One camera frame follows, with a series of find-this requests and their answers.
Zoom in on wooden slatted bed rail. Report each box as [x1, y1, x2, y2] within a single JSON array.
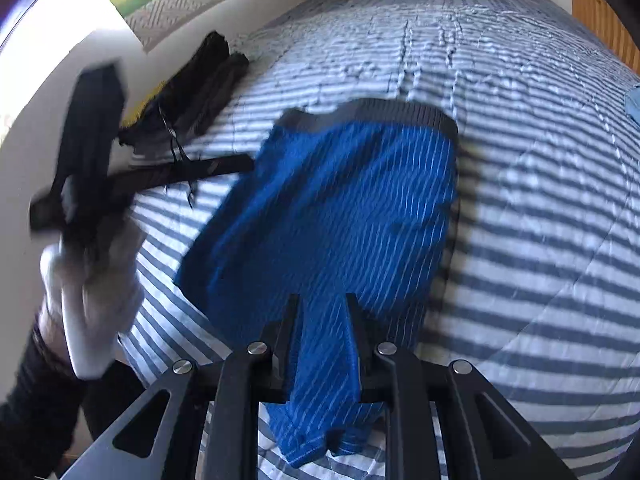
[[570, 0, 640, 75]]

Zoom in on blue checked bed sheet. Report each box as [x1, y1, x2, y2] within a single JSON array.
[[250, 0, 621, 41]]

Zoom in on person's left forearm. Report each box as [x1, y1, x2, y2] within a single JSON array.
[[0, 307, 93, 480]]

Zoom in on yellow patterned cloth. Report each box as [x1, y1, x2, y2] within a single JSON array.
[[122, 80, 172, 129]]

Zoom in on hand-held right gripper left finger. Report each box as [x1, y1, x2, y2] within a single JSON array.
[[60, 294, 301, 480]]

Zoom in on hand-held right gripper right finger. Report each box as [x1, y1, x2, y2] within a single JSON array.
[[345, 292, 576, 480]]

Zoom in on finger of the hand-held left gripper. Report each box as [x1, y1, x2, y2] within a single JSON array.
[[112, 154, 256, 195]]

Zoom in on blue striped boxer shorts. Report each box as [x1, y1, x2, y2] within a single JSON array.
[[172, 100, 460, 471]]

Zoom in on person's left hand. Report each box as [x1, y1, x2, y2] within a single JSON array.
[[40, 230, 147, 381]]

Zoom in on blue striped quilt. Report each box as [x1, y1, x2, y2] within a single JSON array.
[[117, 5, 640, 480]]

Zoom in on light blue denim garment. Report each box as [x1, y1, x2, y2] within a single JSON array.
[[625, 85, 640, 127]]

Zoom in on black clothing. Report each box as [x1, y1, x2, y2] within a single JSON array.
[[117, 31, 250, 155]]

